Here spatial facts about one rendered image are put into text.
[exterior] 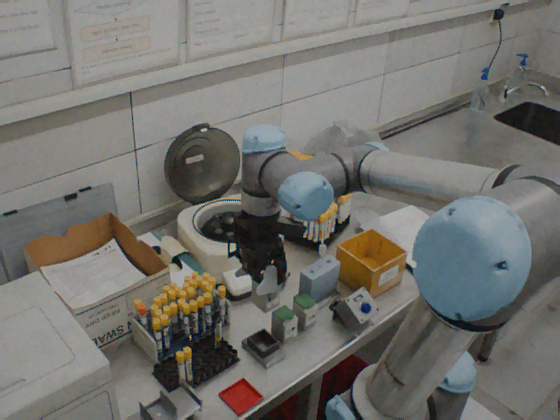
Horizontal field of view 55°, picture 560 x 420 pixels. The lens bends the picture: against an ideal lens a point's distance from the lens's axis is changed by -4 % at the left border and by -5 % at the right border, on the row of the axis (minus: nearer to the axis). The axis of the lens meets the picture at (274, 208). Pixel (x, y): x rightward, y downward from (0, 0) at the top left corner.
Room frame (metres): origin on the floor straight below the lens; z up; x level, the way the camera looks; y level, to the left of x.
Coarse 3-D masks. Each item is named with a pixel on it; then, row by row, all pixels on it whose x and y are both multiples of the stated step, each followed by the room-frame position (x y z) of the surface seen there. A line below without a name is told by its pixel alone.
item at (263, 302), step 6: (252, 282) 0.88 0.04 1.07; (252, 288) 0.88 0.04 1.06; (252, 294) 0.88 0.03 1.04; (252, 300) 0.88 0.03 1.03; (258, 300) 0.86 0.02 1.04; (264, 300) 0.85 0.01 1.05; (270, 300) 0.86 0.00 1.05; (276, 300) 0.87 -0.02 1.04; (258, 306) 0.86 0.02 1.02; (264, 306) 0.85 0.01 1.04; (270, 306) 0.86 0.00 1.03; (276, 306) 0.87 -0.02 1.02; (264, 312) 0.85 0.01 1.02
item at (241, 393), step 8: (232, 384) 0.77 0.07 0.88; (240, 384) 0.78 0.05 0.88; (248, 384) 0.77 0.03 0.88; (224, 392) 0.75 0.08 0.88; (232, 392) 0.75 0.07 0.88; (240, 392) 0.75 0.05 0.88; (248, 392) 0.76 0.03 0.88; (256, 392) 0.75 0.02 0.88; (224, 400) 0.73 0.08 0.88; (232, 400) 0.73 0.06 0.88; (240, 400) 0.73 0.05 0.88; (248, 400) 0.74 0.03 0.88; (256, 400) 0.73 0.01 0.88; (232, 408) 0.71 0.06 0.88; (240, 408) 0.71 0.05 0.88; (248, 408) 0.71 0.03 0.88
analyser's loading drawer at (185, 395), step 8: (184, 384) 0.72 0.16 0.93; (160, 392) 0.69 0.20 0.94; (176, 392) 0.71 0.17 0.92; (184, 392) 0.72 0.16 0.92; (192, 392) 0.70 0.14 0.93; (160, 400) 0.69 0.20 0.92; (168, 400) 0.67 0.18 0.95; (176, 400) 0.69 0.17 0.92; (184, 400) 0.70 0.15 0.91; (192, 400) 0.70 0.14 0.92; (200, 400) 0.68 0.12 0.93; (144, 408) 0.65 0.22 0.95; (152, 408) 0.67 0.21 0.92; (160, 408) 0.67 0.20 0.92; (168, 408) 0.67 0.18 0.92; (176, 408) 0.65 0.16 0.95; (184, 408) 0.68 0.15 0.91; (192, 408) 0.68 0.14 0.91; (200, 408) 0.68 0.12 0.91; (136, 416) 0.65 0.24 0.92; (144, 416) 0.65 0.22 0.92; (152, 416) 0.65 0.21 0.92; (168, 416) 0.66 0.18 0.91; (176, 416) 0.65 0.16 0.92; (184, 416) 0.66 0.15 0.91
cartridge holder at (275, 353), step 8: (264, 328) 0.91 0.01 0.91; (248, 336) 0.91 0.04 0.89; (256, 336) 0.89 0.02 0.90; (264, 336) 0.91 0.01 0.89; (272, 336) 0.89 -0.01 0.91; (248, 344) 0.88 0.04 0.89; (256, 344) 0.86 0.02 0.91; (264, 344) 0.88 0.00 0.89; (272, 344) 0.88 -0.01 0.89; (256, 352) 0.86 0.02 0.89; (264, 352) 0.84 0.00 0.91; (272, 352) 0.86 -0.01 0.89; (280, 352) 0.86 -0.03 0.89; (264, 360) 0.84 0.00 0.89; (272, 360) 0.84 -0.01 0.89
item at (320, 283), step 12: (324, 264) 1.07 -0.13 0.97; (336, 264) 1.08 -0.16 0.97; (300, 276) 1.04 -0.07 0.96; (312, 276) 1.03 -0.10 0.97; (324, 276) 1.05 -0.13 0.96; (336, 276) 1.08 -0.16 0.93; (300, 288) 1.04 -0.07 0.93; (312, 288) 1.02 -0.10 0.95; (324, 288) 1.05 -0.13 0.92; (336, 288) 1.08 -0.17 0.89; (324, 300) 1.05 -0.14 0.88
